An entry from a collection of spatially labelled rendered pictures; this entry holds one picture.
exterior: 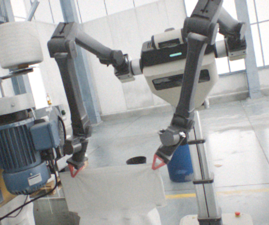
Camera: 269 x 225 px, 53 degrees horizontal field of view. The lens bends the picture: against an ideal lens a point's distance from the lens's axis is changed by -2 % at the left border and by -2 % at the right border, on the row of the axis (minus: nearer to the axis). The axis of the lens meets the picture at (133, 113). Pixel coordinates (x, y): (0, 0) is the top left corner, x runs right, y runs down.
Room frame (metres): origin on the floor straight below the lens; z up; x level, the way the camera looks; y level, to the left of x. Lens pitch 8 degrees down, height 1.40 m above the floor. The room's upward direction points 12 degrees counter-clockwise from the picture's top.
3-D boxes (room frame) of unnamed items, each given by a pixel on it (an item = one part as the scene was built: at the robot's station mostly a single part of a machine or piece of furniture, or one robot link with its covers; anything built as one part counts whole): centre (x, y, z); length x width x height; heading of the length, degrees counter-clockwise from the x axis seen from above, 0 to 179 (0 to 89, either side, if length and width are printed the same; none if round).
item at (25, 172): (0.95, 0.42, 1.21); 0.15 x 0.15 x 0.25
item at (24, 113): (0.95, 0.42, 1.35); 0.12 x 0.12 x 0.04
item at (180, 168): (3.41, -0.49, 0.32); 0.51 x 0.48 x 0.65; 161
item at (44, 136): (0.96, 0.32, 1.25); 0.10 x 0.08 x 0.12; 6
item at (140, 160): (3.71, 0.10, 0.13); 0.30 x 0.30 x 0.26
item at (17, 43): (1.09, 0.38, 1.61); 0.17 x 0.17 x 0.17
